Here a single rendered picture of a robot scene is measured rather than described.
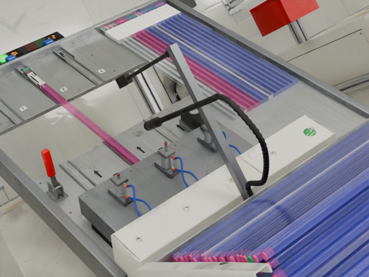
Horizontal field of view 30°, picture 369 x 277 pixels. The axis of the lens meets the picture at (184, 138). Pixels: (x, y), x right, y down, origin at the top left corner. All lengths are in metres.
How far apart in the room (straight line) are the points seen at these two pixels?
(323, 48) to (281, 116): 1.20
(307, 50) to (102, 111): 0.84
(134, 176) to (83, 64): 0.50
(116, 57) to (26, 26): 0.88
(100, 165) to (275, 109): 0.42
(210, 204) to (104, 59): 0.64
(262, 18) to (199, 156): 0.92
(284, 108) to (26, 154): 1.17
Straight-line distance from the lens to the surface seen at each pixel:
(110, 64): 1.72
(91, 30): 1.83
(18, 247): 1.80
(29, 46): 1.85
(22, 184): 1.41
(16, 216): 1.80
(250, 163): 1.30
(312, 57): 2.78
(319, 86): 1.62
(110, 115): 2.60
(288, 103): 1.58
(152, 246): 1.16
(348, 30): 2.60
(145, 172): 1.32
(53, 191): 1.36
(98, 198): 1.28
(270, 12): 2.15
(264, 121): 1.53
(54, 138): 2.51
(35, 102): 1.63
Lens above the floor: 2.37
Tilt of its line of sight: 61 degrees down
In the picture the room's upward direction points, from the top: 71 degrees clockwise
